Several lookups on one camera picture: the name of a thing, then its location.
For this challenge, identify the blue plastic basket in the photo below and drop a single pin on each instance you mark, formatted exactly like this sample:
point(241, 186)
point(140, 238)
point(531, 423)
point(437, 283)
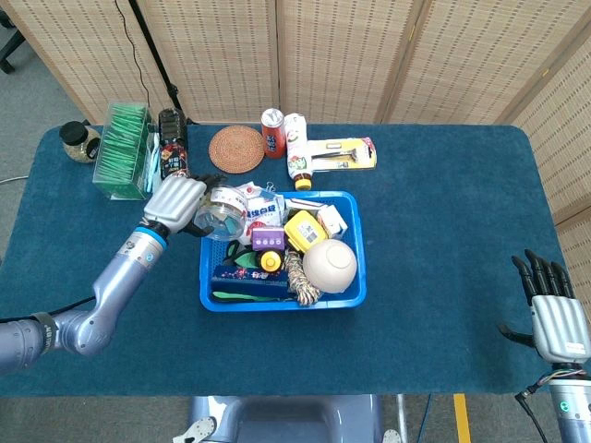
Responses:
point(281, 305)

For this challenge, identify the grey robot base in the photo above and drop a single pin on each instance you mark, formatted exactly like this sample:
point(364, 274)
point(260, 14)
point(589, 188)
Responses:
point(286, 420)

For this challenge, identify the clear box of green tea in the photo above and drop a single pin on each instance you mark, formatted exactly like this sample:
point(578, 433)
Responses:
point(122, 152)

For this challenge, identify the cream ribbed bowl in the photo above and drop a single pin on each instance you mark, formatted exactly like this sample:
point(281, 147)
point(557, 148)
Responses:
point(330, 265)

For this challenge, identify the glass jar black lid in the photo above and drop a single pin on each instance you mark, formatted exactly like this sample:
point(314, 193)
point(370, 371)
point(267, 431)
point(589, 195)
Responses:
point(79, 143)

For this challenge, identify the yellow razor blister pack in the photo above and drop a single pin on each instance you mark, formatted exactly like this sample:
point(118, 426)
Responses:
point(341, 154)

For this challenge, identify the dark snack bottle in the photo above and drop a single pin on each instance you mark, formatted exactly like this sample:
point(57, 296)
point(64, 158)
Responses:
point(173, 147)

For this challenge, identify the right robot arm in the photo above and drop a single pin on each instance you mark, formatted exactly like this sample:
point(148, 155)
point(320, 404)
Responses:
point(575, 410)

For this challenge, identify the clear jar of binder clips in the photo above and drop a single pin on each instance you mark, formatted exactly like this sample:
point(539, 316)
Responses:
point(224, 214)

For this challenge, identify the purple small box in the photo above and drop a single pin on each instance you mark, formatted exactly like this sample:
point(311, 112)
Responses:
point(268, 238)

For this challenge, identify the red drink can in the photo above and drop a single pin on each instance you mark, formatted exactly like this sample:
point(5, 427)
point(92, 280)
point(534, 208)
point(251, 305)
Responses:
point(272, 136)

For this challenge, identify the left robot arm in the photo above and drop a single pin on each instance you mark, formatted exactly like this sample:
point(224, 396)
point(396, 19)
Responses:
point(111, 290)

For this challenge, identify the white sugar bag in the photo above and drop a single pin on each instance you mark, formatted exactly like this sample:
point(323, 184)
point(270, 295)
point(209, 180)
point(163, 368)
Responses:
point(263, 207)

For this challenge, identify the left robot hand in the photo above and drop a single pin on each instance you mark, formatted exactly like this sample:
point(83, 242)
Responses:
point(175, 203)

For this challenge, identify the black stand pole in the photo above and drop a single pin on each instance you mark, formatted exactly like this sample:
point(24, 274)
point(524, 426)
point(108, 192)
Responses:
point(157, 55)

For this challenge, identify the white drink bottle yellow cap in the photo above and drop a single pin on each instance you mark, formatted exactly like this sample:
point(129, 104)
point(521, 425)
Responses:
point(297, 147)

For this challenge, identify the black furniture piece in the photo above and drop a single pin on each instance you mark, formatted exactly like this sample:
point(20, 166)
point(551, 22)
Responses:
point(9, 46)

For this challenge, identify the small white carton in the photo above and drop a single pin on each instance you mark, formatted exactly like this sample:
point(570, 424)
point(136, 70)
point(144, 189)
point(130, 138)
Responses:
point(332, 221)

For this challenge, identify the round woven coaster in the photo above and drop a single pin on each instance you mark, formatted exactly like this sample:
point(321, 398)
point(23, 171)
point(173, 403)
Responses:
point(237, 149)

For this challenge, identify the bamboo folding screen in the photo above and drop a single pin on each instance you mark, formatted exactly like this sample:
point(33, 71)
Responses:
point(351, 60)

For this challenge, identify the yellow plastic case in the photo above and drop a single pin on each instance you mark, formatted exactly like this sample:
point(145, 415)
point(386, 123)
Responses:
point(305, 231)

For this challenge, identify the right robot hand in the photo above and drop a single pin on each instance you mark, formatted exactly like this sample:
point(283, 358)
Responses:
point(558, 323)

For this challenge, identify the honey bear bottle yellow cap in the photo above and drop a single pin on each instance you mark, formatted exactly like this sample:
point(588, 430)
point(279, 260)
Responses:
point(270, 260)

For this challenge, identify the long dark blue box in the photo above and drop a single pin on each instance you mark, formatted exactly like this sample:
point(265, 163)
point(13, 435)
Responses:
point(249, 281)

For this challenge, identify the light blue plastic item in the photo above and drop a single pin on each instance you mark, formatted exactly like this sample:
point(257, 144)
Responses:
point(152, 166)

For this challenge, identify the striped twine ball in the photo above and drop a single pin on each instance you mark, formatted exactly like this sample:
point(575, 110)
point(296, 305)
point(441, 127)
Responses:
point(297, 277)

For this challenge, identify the flat green black pad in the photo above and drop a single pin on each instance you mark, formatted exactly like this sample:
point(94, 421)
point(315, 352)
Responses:
point(235, 296)

